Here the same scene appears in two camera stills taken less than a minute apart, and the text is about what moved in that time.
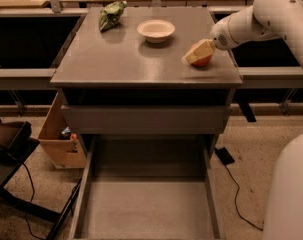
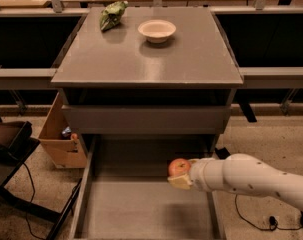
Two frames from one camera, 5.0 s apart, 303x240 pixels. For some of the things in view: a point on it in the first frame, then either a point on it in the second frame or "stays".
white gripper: x=220 y=35 to x=200 y=173
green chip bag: x=110 y=15 stays
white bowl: x=156 y=30 stays
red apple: x=202 y=62 to x=179 y=167
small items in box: x=66 y=133 stays
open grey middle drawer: x=149 y=187 stays
